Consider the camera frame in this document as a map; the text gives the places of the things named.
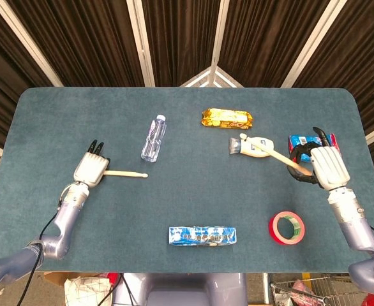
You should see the white bottle with clear cap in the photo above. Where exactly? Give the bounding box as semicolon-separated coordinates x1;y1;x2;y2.
228;136;276;159

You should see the metal wire basket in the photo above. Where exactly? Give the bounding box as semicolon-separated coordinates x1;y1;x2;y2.
269;275;366;306

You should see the blue and red snack bag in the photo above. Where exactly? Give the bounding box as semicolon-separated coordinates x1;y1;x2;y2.
288;133;338;163

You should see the grey robot torso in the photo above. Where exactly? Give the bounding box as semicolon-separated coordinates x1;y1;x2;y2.
112;272;249;306

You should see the teal table cloth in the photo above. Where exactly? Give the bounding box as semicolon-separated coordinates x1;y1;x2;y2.
0;86;374;274

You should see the clear plastic water bottle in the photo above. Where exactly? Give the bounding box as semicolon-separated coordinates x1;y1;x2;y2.
140;114;168;163

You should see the blue cookie box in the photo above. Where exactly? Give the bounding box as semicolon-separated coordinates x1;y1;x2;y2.
167;226;238;247

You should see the red container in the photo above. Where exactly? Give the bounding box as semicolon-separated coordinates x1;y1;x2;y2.
268;210;306;245

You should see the golden snack packet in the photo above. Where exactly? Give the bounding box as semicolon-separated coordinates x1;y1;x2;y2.
200;108;254;130

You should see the white triangular partition brace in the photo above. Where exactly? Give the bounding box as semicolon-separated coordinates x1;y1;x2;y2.
179;66;244;89

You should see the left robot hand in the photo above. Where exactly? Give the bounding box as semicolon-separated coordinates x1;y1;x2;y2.
73;139;111;189

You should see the wooden drumstick with dark ring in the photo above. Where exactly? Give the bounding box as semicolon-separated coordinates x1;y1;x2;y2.
239;133;314;177

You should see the white checked bag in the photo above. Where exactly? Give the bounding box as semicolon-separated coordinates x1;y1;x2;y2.
64;275;113;306

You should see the brown cardboard box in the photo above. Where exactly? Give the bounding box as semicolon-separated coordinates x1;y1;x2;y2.
43;272;79;288

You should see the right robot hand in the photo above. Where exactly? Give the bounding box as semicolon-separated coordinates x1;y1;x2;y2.
286;126;351;192

